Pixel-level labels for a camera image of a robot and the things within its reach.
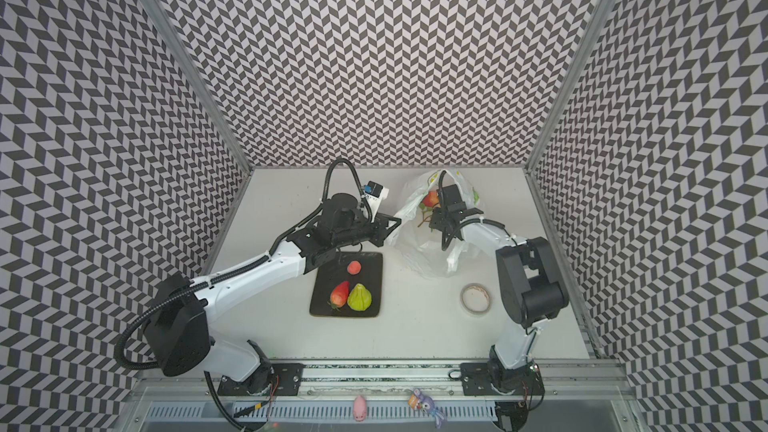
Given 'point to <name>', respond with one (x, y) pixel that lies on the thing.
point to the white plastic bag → (417, 244)
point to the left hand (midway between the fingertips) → (401, 224)
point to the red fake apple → (430, 200)
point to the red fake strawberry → (340, 294)
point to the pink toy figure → (359, 409)
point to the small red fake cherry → (354, 267)
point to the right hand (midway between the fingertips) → (441, 227)
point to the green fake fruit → (360, 298)
